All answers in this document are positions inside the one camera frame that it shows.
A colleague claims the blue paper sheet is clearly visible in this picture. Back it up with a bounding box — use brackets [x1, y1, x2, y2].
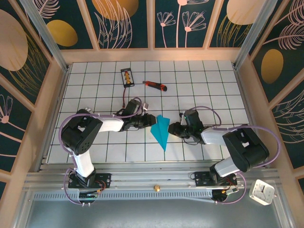
[150, 114, 171, 152]

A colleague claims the white square clock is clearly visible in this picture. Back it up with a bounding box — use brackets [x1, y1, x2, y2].
[248, 179, 276, 206]

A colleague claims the red black utility knife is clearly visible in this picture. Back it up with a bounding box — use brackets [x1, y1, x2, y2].
[142, 80, 168, 93]

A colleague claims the black battery with red lead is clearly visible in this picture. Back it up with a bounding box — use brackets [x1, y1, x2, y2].
[120, 68, 135, 109]

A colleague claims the small black controller board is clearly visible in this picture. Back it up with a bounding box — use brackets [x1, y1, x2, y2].
[212, 187, 239, 200]
[78, 190, 102, 200]

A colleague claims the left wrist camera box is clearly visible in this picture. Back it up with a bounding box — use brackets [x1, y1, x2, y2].
[124, 99, 149, 116]

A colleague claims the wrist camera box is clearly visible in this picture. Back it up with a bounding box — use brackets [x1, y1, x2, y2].
[184, 109, 202, 128]
[124, 99, 149, 116]

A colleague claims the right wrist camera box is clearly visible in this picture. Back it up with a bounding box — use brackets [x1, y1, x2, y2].
[184, 109, 202, 128]

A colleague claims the purple robot arm cable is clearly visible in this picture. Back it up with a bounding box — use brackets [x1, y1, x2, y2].
[58, 96, 149, 206]
[179, 105, 282, 205]

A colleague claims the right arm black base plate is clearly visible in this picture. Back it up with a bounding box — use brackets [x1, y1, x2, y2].
[194, 171, 238, 187]

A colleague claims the aluminium front rail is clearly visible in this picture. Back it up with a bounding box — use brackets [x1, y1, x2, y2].
[22, 161, 283, 193]

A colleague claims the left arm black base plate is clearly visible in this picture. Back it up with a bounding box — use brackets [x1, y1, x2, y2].
[68, 172, 112, 190]

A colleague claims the grey slotted cable duct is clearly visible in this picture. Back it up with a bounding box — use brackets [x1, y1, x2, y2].
[33, 190, 214, 203]

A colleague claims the aluminium frame post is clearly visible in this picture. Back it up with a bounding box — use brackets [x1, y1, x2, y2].
[20, 0, 71, 72]
[232, 0, 278, 69]

